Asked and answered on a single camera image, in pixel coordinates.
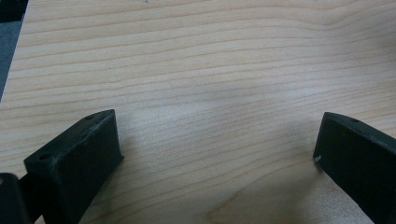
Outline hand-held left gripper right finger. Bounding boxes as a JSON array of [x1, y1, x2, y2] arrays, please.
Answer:
[[313, 111, 396, 224]]

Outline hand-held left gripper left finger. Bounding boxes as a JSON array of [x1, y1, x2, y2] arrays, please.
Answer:
[[23, 108, 125, 224]]

